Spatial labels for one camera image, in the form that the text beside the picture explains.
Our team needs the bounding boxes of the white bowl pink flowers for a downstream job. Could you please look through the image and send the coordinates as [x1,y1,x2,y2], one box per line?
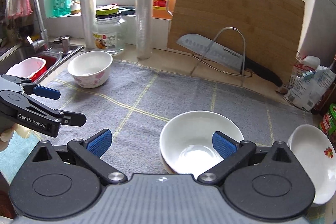
[161,156,181,175]
[159,110,245,175]
[67,51,113,89]

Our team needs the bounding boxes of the white strainer basket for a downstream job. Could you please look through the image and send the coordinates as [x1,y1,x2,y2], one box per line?
[5,57,47,81]

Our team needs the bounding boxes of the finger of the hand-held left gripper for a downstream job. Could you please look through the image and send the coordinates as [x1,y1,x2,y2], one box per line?
[12,76,61,100]
[0,90,87,138]

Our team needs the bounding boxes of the steel faucet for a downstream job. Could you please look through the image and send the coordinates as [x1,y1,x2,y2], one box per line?
[22,0,53,52]

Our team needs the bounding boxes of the grey and teal dish towel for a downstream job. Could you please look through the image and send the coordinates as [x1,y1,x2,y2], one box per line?
[0,59,315,185]

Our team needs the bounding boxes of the dark round dish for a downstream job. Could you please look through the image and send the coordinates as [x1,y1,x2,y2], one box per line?
[119,6,137,16]

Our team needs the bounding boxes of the bamboo cutting board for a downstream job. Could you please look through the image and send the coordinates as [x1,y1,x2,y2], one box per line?
[167,0,306,90]

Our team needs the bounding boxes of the red and white bag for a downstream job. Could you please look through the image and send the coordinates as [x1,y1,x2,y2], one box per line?
[289,55,321,90]

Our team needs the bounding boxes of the green lidded red tub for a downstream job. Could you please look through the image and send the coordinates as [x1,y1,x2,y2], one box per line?
[318,103,336,144]

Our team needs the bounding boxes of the steel sink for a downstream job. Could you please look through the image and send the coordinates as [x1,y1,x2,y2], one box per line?
[0,36,85,83]

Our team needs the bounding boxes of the short white plastic bag roll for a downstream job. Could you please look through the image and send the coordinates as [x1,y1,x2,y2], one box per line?
[79,0,98,51]

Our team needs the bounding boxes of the glass jar yellow green lid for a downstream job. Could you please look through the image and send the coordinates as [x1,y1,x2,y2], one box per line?
[92,5,128,56]

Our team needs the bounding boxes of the white printed bag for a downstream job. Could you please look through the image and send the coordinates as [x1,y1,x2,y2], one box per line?
[286,65,336,112]

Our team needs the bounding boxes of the steel soap dispenser pump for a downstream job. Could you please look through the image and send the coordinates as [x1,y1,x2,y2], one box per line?
[60,37,73,56]

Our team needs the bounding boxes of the pink cloth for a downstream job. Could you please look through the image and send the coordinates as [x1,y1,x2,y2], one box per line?
[5,0,33,20]

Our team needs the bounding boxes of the metal wire rack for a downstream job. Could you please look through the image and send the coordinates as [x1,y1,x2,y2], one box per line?
[189,27,254,88]

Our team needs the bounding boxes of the black handled kitchen knife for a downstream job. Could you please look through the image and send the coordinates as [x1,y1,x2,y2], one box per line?
[176,34,283,87]

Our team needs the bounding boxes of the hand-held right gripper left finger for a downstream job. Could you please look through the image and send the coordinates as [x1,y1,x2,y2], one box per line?
[31,129,128,185]

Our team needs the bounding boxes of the red plastic basin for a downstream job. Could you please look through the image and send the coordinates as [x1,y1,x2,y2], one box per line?
[29,54,62,83]

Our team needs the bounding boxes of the small potted plant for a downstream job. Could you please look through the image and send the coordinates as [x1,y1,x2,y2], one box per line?
[70,0,81,14]

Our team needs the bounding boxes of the tall clear plastic wrap roll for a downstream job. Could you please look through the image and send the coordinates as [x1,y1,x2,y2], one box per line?
[136,0,157,60]

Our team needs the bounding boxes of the person's left hand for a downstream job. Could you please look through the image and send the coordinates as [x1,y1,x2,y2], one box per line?
[0,124,16,153]

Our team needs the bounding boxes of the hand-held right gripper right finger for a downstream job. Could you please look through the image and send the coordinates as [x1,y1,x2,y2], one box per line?
[197,132,298,185]

